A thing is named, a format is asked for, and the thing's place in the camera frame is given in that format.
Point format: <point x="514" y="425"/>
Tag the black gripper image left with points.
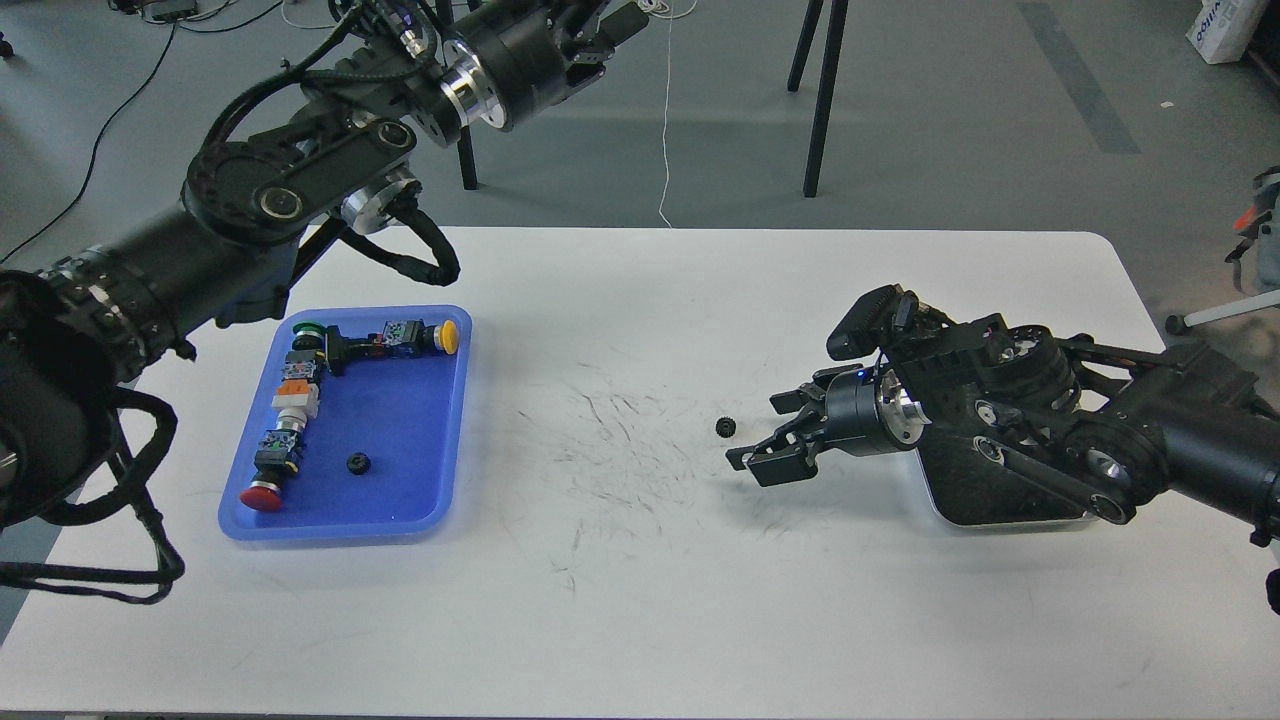
<point x="508" y="60"/>

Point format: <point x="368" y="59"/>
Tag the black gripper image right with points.
<point x="860" y="410"/>

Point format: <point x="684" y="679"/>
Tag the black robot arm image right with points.
<point x="1102" y="429"/>

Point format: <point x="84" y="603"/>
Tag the silver metal tray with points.
<point x="974" y="493"/>

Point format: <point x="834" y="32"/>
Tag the blue plastic tray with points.
<point x="405" y="414"/>

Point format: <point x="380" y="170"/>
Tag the black table legs left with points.
<point x="466" y="159"/>

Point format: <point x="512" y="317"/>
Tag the black table legs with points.
<point x="466" y="159"/>
<point x="828" y="72"/>

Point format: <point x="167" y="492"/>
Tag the black table legs right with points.
<point x="828" y="72"/>

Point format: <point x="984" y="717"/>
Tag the yellow push button switch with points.
<point x="397" y="340"/>

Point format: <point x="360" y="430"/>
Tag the green push button switch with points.
<point x="305" y="360"/>

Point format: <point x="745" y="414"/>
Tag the white orange switch block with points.
<point x="296" y="400"/>

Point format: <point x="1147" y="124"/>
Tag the red push button switch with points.
<point x="276" y="459"/>

